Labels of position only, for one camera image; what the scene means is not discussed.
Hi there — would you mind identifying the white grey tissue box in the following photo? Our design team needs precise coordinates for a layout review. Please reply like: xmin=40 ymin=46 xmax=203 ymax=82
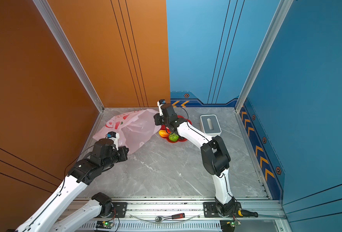
xmin=200 ymin=114 xmax=222 ymax=137

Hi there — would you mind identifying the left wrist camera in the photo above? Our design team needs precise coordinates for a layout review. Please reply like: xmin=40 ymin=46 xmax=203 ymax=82
xmin=106 ymin=131 xmax=120 ymax=150

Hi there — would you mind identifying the aluminium corner post right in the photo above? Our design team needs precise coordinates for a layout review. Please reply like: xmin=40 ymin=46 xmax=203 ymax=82
xmin=234 ymin=0 xmax=294 ymax=113

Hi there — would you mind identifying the red flower-shaped bowl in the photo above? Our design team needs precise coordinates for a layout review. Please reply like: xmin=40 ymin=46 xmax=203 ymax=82
xmin=160 ymin=116 xmax=192 ymax=143

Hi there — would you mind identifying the aluminium corner post left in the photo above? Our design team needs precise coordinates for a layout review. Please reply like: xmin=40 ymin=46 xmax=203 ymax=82
xmin=32 ymin=0 xmax=105 ymax=113

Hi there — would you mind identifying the green bumpy fruit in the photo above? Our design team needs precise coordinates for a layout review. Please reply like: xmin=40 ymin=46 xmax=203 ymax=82
xmin=168 ymin=133 xmax=179 ymax=143

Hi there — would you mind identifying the red yellow mango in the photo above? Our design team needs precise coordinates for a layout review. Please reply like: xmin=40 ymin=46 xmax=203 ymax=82
xmin=158 ymin=130 xmax=170 ymax=138

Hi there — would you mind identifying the pink plastic bag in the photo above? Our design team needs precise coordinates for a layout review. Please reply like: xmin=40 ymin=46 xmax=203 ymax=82
xmin=93 ymin=109 xmax=161 ymax=154

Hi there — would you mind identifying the red handled ratchet wrench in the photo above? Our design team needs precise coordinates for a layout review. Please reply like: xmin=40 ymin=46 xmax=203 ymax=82
xmin=155 ymin=213 xmax=185 ymax=223

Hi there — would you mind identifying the circuit board right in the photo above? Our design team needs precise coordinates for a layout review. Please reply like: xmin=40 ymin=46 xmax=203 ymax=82
xmin=220 ymin=220 xmax=242 ymax=232

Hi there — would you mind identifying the aluminium corner post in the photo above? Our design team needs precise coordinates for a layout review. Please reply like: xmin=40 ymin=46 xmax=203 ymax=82
xmin=32 ymin=0 xmax=105 ymax=113
xmin=234 ymin=0 xmax=294 ymax=113

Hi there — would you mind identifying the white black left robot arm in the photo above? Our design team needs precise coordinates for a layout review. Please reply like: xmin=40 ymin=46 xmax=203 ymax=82
xmin=16 ymin=138 xmax=129 ymax=232

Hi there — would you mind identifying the yellow black screwdriver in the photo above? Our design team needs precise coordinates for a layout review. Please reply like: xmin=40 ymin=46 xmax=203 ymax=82
xmin=237 ymin=209 xmax=259 ymax=217

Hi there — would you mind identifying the green circuit board left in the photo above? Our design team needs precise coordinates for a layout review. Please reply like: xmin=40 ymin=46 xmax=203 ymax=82
xmin=95 ymin=220 xmax=115 ymax=230

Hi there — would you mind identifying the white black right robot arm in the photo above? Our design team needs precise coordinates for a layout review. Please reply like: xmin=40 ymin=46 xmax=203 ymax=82
xmin=154 ymin=113 xmax=239 ymax=217

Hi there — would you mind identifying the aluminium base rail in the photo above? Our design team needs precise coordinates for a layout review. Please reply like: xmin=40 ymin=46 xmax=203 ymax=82
xmin=59 ymin=197 xmax=291 ymax=232

